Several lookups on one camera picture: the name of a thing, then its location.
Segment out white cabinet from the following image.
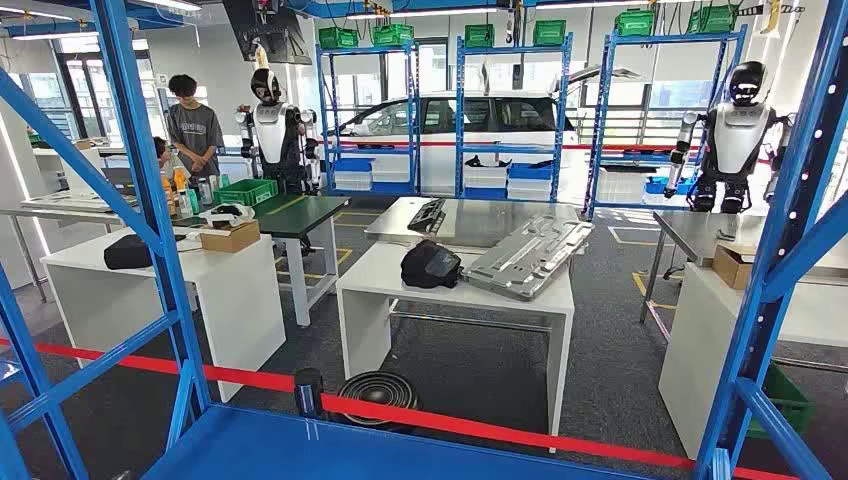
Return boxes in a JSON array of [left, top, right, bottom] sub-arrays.
[[33, 146, 107, 193]]

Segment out person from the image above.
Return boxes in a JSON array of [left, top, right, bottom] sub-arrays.
[[165, 74, 225, 180], [153, 136, 190, 180]]

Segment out black barrier post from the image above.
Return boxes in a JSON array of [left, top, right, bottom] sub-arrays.
[[294, 368, 326, 420]]

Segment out white headset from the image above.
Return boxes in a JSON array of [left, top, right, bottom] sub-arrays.
[[198, 203, 256, 230]]

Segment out black welding helmet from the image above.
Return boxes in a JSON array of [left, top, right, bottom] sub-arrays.
[[400, 239, 463, 290]]

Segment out white panel table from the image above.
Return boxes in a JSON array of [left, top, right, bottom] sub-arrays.
[[659, 261, 848, 460], [335, 240, 576, 455], [40, 227, 287, 404]]

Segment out blue plastic bin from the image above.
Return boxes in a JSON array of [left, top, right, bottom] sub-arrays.
[[643, 175, 697, 197]]

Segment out white car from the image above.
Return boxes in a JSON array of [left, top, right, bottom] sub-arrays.
[[329, 66, 654, 198]]

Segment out white bin stack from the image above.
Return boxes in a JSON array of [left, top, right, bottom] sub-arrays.
[[596, 168, 649, 205], [372, 158, 413, 185], [463, 166, 508, 190]]

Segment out black ribbed plastic part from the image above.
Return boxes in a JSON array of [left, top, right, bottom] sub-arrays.
[[407, 197, 447, 234]]

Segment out black hanging monitor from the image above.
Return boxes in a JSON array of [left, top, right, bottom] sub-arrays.
[[221, 0, 314, 66]]

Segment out white black humanoid robot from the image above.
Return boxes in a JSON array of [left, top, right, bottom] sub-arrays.
[[235, 67, 323, 196], [664, 60, 796, 215]]

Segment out green plastic crate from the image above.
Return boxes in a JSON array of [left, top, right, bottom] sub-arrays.
[[213, 178, 279, 207], [747, 362, 817, 440], [686, 5, 738, 34], [614, 9, 656, 38], [317, 26, 360, 50], [533, 19, 568, 47], [463, 23, 496, 49], [371, 23, 415, 48]]

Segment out cardboard box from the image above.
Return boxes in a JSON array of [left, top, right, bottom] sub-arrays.
[[712, 243, 758, 291], [199, 220, 262, 254]]

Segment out black zip pouch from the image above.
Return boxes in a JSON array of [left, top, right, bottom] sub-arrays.
[[103, 233, 155, 272]]

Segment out stainless steel workbench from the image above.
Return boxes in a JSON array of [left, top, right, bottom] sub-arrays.
[[364, 196, 588, 336], [0, 190, 140, 303], [639, 210, 848, 374]]

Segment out silver metal plate part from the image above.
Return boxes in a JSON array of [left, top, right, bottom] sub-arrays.
[[462, 213, 595, 303], [19, 190, 138, 215]]

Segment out blue steel shelf rack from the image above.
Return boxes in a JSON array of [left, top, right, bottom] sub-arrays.
[[455, 33, 575, 203], [0, 0, 848, 480], [315, 40, 421, 198], [582, 25, 750, 221]]

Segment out green topped table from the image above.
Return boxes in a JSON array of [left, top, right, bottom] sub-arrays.
[[192, 193, 350, 328]]

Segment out red barrier belt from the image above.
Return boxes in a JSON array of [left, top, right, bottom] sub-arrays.
[[0, 337, 796, 480]]

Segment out yellow hanging hook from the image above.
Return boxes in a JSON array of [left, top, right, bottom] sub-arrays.
[[758, 0, 784, 36]]

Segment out blue lidded bin stack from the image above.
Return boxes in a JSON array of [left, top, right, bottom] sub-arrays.
[[506, 163, 553, 202], [333, 157, 374, 193]]

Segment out ceiling light strip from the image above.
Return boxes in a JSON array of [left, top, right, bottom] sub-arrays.
[[139, 0, 203, 13], [9, 29, 113, 42]]

